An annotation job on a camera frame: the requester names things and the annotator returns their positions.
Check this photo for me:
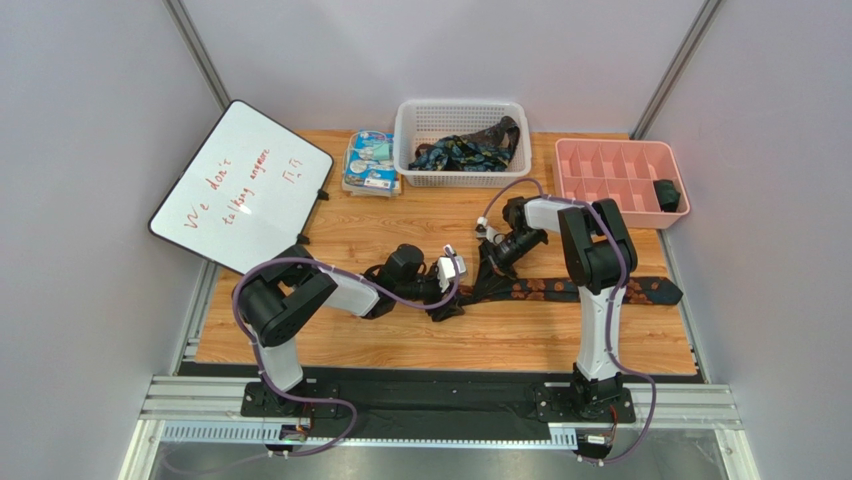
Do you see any black orange floral tie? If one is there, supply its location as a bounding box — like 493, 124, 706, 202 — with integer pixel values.
459, 276, 683, 306

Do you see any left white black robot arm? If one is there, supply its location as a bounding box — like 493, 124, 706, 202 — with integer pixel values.
231, 244, 468, 400

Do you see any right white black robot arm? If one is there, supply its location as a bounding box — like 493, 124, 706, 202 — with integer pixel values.
471, 195, 638, 419

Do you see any dark floral ties pile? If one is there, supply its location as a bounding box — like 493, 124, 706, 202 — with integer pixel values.
408, 116, 521, 173

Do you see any pink divided organizer tray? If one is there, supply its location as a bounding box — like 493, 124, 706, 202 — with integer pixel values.
553, 138, 691, 230

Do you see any white plastic basket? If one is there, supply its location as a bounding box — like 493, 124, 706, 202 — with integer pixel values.
393, 99, 532, 188

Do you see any blue white packet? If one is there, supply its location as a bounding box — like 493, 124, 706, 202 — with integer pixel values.
341, 130, 402, 198

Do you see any rolled black tie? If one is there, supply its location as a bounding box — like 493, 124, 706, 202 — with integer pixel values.
652, 179, 682, 213

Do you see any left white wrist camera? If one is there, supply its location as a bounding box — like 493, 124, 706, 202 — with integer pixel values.
436, 244, 468, 293

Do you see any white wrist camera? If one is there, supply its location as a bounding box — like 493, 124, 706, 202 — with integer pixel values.
436, 244, 468, 293
474, 216, 501, 244

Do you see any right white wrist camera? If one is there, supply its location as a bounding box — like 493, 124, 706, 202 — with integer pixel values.
474, 216, 501, 244

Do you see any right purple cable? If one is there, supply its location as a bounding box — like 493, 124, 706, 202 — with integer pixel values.
482, 177, 659, 466

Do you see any purple cable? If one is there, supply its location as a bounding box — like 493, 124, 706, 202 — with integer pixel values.
482, 177, 659, 466
230, 246, 462, 459

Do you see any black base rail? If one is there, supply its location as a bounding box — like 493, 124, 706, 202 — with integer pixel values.
174, 361, 707, 442

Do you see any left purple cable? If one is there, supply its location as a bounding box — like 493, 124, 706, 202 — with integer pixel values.
230, 246, 462, 459

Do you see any white whiteboard black frame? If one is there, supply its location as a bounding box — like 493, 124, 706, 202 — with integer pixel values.
148, 100, 334, 273

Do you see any right aluminium frame post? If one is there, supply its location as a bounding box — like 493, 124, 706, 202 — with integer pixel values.
629, 0, 726, 140

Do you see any aluminium frame post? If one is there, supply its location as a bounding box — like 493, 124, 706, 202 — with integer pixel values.
163, 0, 232, 111
629, 0, 726, 140

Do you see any left aluminium frame post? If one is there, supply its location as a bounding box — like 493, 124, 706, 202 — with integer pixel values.
163, 0, 232, 111

